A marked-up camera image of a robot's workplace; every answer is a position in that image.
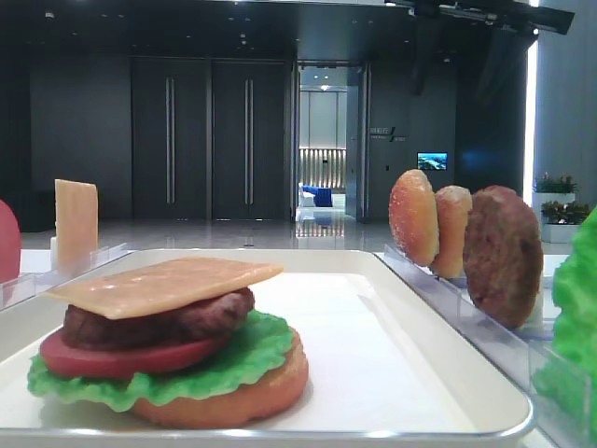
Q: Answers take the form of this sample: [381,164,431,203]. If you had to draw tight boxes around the white metal tray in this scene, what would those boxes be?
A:
[1,249,535,447]

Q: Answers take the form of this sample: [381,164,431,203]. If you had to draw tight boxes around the standing orange cheese slice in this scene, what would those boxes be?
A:
[54,179,98,272]

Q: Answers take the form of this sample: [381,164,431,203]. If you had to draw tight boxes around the wall monitor screen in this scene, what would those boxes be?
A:
[417,152,448,171]

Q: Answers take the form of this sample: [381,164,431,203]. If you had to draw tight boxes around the standing red tomato slice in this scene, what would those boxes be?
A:
[0,201,22,283]

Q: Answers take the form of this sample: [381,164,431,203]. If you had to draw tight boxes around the cheese slice on burger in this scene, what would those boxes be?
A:
[47,257,283,320]

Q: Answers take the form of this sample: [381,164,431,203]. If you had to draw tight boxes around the potted plants in planter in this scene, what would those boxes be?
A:
[533,173,590,244]

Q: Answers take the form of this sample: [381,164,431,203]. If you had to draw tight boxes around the dark double door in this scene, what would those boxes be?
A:
[132,58,291,220]

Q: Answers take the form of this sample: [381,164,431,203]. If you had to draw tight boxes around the clear acrylic right rack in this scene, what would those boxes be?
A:
[379,245,596,447]

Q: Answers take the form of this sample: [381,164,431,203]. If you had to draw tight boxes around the sesame bun top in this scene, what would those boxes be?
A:
[388,169,439,267]

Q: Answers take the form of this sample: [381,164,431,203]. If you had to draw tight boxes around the standing brown meat patty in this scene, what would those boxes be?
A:
[463,186,543,329]

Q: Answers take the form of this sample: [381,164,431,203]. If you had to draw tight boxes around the meat patty on burger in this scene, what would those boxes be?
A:
[62,287,255,351]

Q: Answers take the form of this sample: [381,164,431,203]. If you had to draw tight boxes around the clear acrylic rack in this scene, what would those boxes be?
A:
[379,245,596,447]
[1,237,132,310]

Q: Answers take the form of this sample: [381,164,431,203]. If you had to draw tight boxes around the standing green lettuce leaf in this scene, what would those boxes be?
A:
[534,211,596,441]

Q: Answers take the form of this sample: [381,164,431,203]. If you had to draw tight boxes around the clear acrylic left rack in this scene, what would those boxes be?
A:
[1,237,132,310]

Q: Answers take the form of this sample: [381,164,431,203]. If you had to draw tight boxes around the tomato slice on burger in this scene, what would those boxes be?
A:
[39,330,230,380]

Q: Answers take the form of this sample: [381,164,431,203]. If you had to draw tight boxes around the green lettuce on burger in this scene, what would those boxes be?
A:
[27,311,293,413]

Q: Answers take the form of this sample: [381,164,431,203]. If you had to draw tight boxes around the bun bottom on burger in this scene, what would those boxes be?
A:
[132,331,309,429]

